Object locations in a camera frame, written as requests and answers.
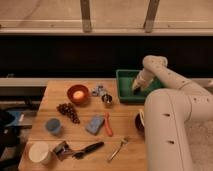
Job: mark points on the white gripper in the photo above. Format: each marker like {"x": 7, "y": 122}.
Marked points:
{"x": 145, "y": 77}

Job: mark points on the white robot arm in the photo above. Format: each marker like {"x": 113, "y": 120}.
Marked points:
{"x": 165, "y": 112}

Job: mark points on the green plastic tray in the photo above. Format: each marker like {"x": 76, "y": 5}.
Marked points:
{"x": 125, "y": 79}

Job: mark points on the small metal cup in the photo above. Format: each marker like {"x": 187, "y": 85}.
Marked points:
{"x": 107, "y": 99}

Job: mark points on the blue grey small toy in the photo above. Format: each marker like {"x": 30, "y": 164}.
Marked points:
{"x": 98, "y": 91}

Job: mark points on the dark purple bowl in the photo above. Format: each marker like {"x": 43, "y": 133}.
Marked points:
{"x": 138, "y": 124}

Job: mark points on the blue sponge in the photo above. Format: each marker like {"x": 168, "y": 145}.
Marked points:
{"x": 94, "y": 125}

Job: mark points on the orange bowl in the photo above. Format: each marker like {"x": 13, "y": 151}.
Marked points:
{"x": 75, "y": 88}

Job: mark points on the metal fork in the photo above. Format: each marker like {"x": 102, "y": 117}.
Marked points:
{"x": 124, "y": 141}

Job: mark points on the egg in orange bowl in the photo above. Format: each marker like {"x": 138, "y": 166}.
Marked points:
{"x": 78, "y": 95}

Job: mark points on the bunch of dark grapes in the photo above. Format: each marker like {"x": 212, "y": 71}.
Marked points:
{"x": 69, "y": 110}

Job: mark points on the blue plastic cup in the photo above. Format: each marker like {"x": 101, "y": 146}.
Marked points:
{"x": 53, "y": 126}

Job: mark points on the metal can opener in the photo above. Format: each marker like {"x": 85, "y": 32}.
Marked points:
{"x": 62, "y": 151}

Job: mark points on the white cup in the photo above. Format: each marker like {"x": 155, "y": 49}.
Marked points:
{"x": 39, "y": 152}

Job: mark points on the dark equipment at left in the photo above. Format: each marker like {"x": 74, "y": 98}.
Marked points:
{"x": 11, "y": 125}

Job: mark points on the black handled utensil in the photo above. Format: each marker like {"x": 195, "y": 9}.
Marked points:
{"x": 91, "y": 148}

